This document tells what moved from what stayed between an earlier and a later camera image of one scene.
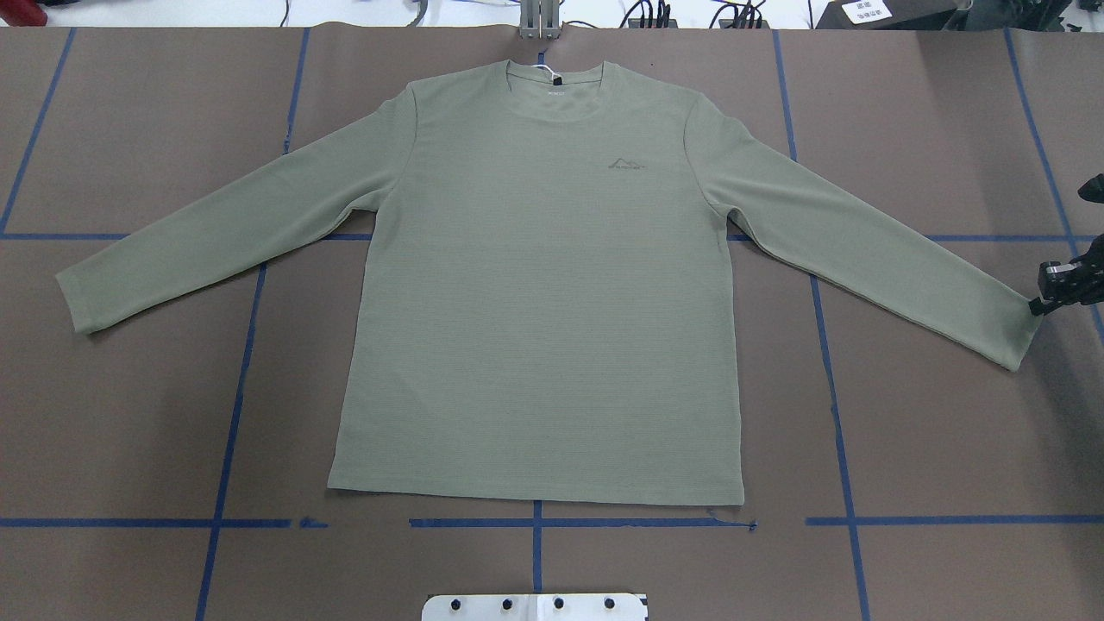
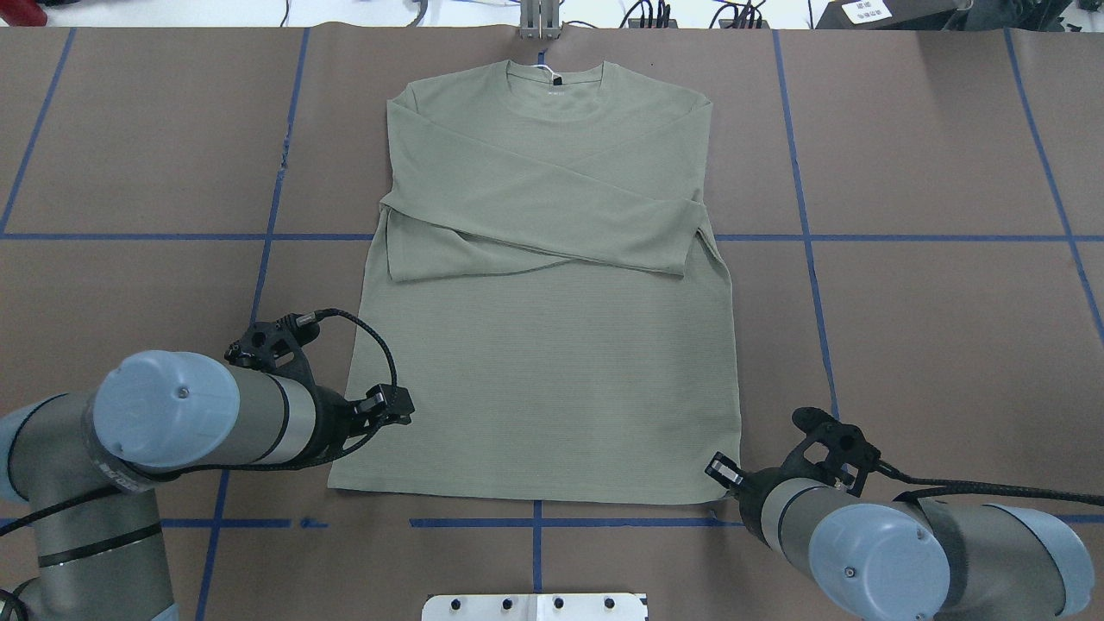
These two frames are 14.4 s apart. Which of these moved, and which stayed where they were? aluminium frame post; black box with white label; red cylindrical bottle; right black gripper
Moved: right black gripper
Stayed: red cylindrical bottle; black box with white label; aluminium frame post
